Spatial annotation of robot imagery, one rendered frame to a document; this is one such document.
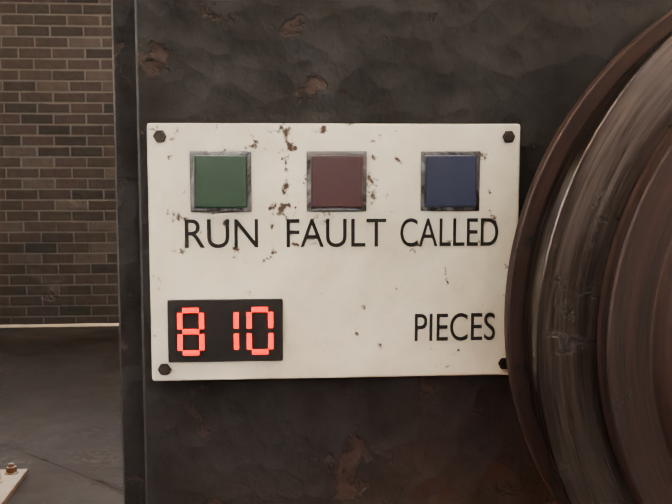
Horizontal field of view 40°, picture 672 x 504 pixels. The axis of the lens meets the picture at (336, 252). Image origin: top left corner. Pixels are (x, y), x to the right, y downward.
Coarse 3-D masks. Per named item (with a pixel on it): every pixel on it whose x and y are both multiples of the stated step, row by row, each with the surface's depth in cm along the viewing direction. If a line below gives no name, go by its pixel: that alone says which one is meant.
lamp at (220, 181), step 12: (204, 156) 63; (216, 156) 63; (228, 156) 63; (240, 156) 63; (204, 168) 63; (216, 168) 63; (228, 168) 63; (240, 168) 63; (204, 180) 63; (216, 180) 63; (228, 180) 63; (240, 180) 63; (204, 192) 63; (216, 192) 63; (228, 192) 63; (240, 192) 63; (204, 204) 63; (216, 204) 63; (228, 204) 63; (240, 204) 63
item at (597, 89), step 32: (608, 64) 59; (576, 128) 58; (544, 160) 59; (544, 192) 59; (512, 256) 59; (512, 288) 59; (512, 320) 59; (512, 352) 60; (512, 384) 60; (544, 448) 60; (544, 480) 61
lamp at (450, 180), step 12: (432, 156) 64; (444, 156) 64; (456, 156) 64; (468, 156) 64; (432, 168) 64; (444, 168) 64; (456, 168) 64; (468, 168) 64; (432, 180) 64; (444, 180) 64; (456, 180) 64; (468, 180) 64; (432, 192) 64; (444, 192) 64; (456, 192) 64; (468, 192) 65; (432, 204) 64; (444, 204) 65; (456, 204) 65; (468, 204) 65
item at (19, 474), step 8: (8, 464) 346; (0, 472) 348; (8, 472) 345; (16, 472) 347; (24, 472) 348; (0, 480) 337; (8, 480) 339; (16, 480) 339; (0, 488) 331; (8, 488) 331; (16, 488) 336; (0, 496) 323; (8, 496) 325
